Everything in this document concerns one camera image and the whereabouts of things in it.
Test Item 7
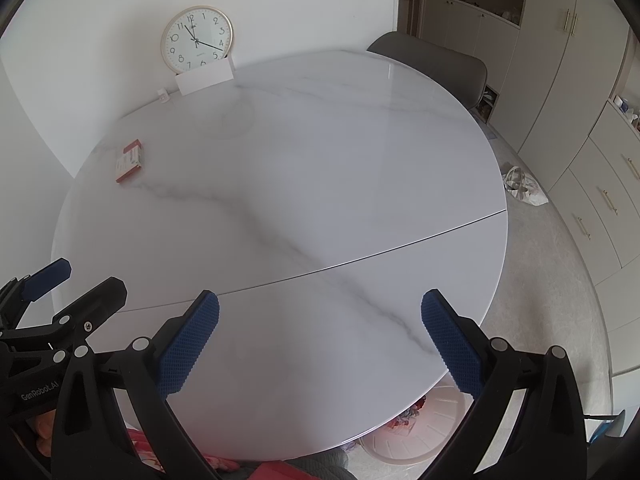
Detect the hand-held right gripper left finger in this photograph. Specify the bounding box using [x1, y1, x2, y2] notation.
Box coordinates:
[50, 289, 221, 480]

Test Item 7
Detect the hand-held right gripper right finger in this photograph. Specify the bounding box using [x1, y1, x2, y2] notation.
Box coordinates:
[421, 288, 589, 480]

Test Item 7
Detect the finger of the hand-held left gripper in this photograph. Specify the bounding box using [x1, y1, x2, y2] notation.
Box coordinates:
[0, 258, 72, 333]
[0, 276, 128, 361]

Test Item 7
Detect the pink plastic bin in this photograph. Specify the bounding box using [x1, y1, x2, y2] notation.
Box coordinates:
[357, 385, 476, 463]

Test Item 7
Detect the person's left hand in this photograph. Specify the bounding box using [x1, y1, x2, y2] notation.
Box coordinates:
[31, 409, 56, 438]

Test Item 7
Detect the small red white box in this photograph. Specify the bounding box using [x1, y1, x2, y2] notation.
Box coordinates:
[114, 140, 146, 183]

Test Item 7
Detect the white bag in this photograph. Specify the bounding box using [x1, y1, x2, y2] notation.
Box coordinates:
[501, 165, 550, 207]

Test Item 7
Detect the blue chair with black legs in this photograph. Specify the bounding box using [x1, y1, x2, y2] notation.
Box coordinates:
[582, 407, 626, 446]

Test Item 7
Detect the beige drawer cabinet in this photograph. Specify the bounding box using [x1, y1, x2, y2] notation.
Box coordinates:
[545, 100, 640, 286]

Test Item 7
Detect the white card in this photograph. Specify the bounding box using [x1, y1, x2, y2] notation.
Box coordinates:
[175, 57, 236, 97]

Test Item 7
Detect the open shoe shelf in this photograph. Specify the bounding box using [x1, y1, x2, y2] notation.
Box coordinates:
[475, 85, 501, 126]

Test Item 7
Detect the grey chair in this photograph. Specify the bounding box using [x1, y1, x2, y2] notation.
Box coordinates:
[366, 31, 488, 111]

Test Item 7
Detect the tall beige cabinet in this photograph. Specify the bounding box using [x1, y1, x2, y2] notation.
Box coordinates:
[417, 0, 631, 156]

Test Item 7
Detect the round white wall clock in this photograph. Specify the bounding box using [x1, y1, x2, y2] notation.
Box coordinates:
[160, 5, 234, 75]

